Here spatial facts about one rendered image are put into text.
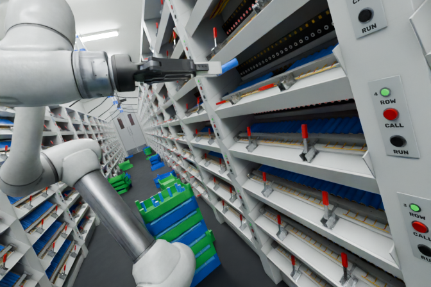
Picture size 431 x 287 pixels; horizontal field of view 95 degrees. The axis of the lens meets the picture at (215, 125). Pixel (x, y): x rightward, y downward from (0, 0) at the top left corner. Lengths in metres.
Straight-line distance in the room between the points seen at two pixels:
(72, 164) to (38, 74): 0.55
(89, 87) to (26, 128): 0.31
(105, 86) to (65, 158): 0.56
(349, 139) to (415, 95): 0.19
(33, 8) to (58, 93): 0.17
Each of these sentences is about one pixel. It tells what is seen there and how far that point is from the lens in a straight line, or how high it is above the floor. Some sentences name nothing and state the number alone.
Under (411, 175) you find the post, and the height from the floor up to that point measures 0.75.
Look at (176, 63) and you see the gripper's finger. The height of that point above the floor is 1.06.
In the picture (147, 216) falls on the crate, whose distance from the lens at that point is 1.21.
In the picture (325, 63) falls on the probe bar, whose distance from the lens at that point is 0.48.
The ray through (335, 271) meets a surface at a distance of 0.81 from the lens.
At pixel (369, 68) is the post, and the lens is 0.39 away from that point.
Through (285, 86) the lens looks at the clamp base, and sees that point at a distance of 0.51.
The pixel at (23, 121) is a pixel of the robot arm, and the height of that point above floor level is 1.08.
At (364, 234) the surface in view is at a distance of 0.62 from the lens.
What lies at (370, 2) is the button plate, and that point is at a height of 1.01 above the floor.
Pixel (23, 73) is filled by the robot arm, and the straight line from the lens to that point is 0.44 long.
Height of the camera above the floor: 0.96
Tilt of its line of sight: 6 degrees down
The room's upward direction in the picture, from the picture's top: 20 degrees counter-clockwise
